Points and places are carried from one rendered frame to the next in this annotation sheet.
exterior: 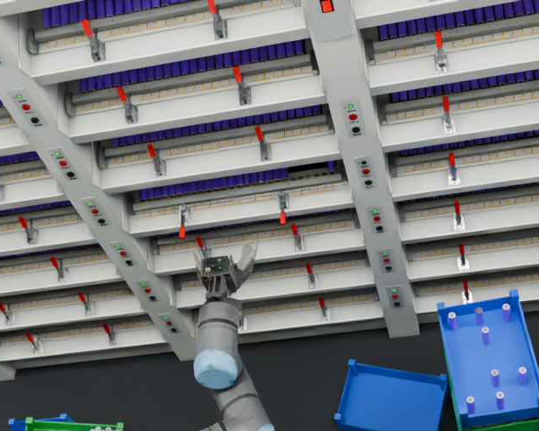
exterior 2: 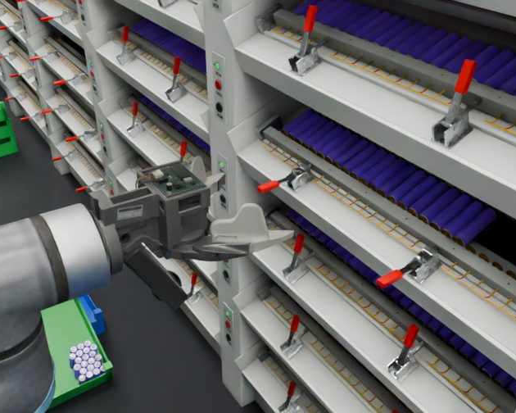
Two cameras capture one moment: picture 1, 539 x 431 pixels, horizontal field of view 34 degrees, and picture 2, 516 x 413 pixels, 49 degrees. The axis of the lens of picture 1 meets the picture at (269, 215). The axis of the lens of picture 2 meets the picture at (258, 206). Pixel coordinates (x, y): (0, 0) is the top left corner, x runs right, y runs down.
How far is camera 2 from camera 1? 1.51 m
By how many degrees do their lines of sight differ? 33
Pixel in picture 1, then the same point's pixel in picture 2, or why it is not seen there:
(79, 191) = (215, 35)
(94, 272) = not seen: hidden behind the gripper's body
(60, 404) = (119, 308)
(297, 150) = (505, 165)
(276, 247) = (372, 342)
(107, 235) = (219, 138)
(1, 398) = not seen: hidden behind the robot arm
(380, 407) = not seen: outside the picture
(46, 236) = (185, 102)
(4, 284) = (148, 144)
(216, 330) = (14, 238)
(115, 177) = (258, 45)
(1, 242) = (157, 82)
